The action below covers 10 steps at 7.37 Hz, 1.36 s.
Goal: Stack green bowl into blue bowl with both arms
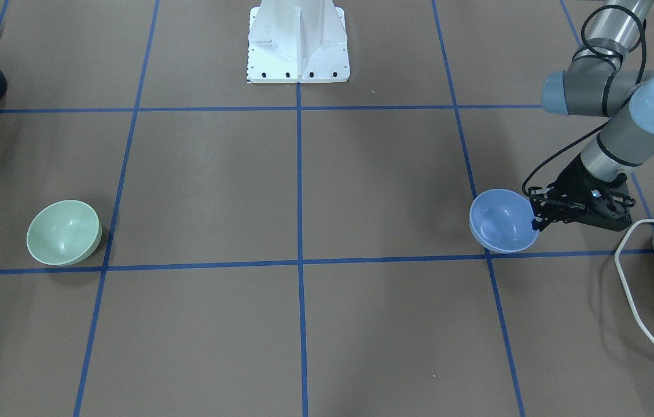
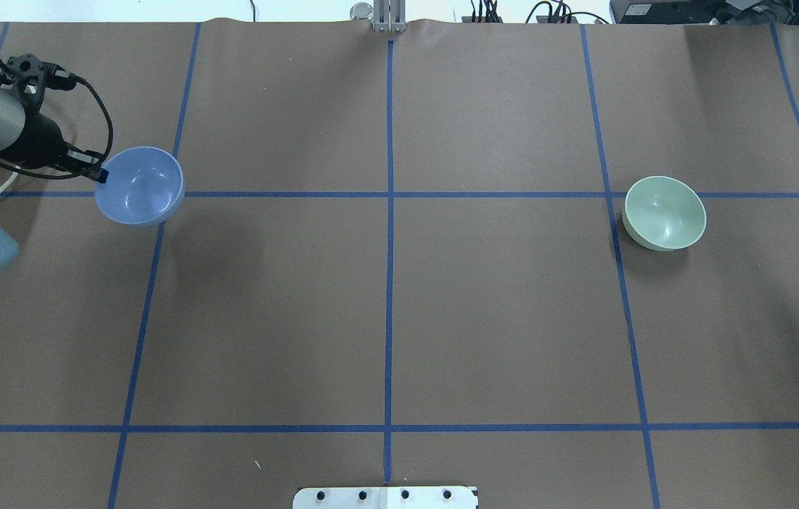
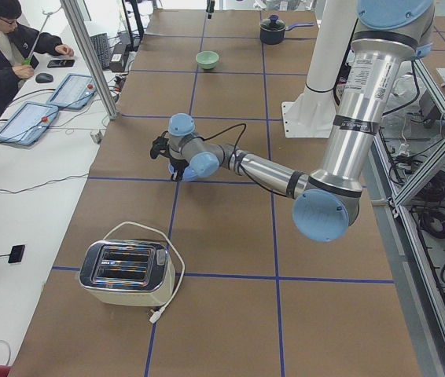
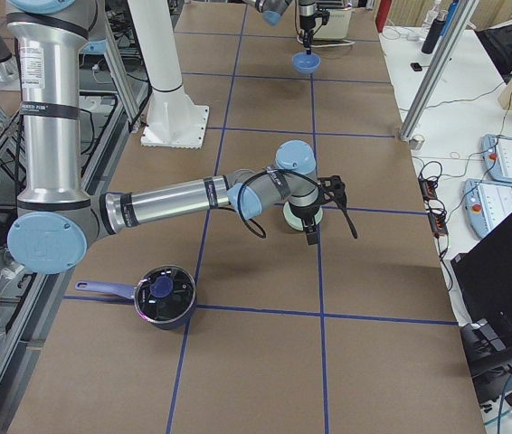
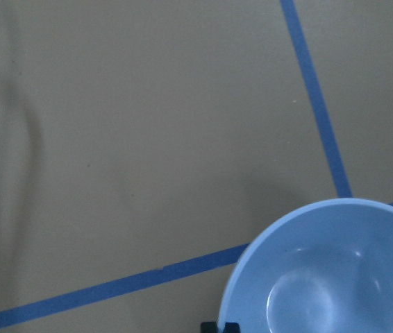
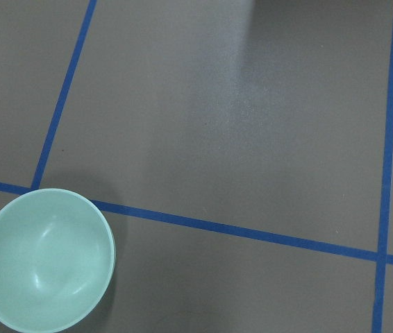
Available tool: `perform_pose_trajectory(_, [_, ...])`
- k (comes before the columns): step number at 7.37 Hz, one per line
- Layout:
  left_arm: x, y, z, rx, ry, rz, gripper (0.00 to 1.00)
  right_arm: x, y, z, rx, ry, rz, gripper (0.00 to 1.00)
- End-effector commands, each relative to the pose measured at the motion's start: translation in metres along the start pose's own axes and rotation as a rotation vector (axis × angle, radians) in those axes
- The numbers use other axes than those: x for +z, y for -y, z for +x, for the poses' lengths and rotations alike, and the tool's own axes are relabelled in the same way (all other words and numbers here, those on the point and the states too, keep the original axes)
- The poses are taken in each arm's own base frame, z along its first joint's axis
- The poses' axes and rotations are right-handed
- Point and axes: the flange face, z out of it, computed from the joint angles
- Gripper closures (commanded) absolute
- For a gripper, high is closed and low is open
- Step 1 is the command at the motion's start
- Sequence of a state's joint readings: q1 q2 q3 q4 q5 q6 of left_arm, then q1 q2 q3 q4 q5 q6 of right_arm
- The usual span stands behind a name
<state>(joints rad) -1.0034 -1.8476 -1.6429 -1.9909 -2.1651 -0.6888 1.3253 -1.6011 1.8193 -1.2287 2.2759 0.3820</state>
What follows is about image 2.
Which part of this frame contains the white camera pedestal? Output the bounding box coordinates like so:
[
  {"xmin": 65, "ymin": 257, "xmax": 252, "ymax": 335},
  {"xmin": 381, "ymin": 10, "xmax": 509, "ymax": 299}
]
[{"xmin": 292, "ymin": 486, "xmax": 479, "ymax": 508}]

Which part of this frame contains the small metal cup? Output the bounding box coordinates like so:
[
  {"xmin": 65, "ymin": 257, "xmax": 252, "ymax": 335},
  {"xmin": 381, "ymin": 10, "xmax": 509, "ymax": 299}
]
[{"xmin": 350, "ymin": 2, "xmax": 375, "ymax": 22}]

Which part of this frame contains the blue bowl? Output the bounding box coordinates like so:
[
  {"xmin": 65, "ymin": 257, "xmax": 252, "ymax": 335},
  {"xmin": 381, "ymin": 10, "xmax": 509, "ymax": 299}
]
[{"xmin": 93, "ymin": 147, "xmax": 185, "ymax": 228}]

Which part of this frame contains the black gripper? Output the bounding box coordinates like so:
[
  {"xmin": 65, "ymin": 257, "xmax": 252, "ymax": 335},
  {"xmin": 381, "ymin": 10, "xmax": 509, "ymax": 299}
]
[{"xmin": 18, "ymin": 113, "xmax": 109, "ymax": 184}]

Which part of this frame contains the aluminium frame post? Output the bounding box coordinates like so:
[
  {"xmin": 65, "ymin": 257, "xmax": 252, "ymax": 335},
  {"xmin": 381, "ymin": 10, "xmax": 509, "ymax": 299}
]
[{"xmin": 371, "ymin": 0, "xmax": 408, "ymax": 33}]

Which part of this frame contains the black camera cable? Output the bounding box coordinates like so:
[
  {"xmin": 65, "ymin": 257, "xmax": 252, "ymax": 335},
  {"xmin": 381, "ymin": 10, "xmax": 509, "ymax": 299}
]
[{"xmin": 0, "ymin": 76, "xmax": 115, "ymax": 180}]

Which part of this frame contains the green bowl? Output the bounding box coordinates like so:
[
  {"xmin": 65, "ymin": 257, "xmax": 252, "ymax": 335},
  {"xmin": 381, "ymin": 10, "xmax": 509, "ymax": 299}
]
[{"xmin": 622, "ymin": 176, "xmax": 707, "ymax": 252}]

